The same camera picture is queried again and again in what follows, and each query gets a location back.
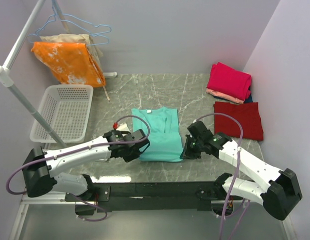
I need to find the teal t shirt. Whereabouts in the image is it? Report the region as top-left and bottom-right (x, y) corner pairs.
(131, 106), (183, 163)

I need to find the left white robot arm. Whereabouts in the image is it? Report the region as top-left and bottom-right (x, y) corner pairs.
(22, 129), (150, 201)

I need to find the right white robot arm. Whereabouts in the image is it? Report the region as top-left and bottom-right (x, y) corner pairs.
(181, 121), (302, 221)

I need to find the dark red folded t shirt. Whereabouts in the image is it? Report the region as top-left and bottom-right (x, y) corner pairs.
(213, 101), (263, 141)

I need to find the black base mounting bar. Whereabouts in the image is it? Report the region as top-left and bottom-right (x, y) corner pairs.
(64, 179), (243, 216)

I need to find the blue folded t shirt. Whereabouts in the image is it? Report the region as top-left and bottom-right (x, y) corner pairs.
(244, 87), (253, 104)

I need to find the pink folded t shirt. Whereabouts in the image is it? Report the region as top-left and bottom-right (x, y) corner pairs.
(207, 62), (252, 101)

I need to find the white plastic laundry basket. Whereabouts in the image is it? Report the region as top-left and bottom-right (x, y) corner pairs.
(38, 84), (93, 144)

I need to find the beige hanging cloth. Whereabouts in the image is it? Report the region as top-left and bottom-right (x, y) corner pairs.
(40, 33), (103, 70)

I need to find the orange patterned cloth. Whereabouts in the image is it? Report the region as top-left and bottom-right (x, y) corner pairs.
(31, 41), (106, 88)

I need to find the white clothes rack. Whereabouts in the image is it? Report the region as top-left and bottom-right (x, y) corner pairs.
(0, 0), (118, 151)

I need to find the aluminium rail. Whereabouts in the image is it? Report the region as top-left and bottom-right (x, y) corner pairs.
(9, 191), (298, 240)

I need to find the blue wire hanger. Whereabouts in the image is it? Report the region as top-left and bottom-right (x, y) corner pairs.
(26, 34), (110, 46)
(31, 0), (112, 39)

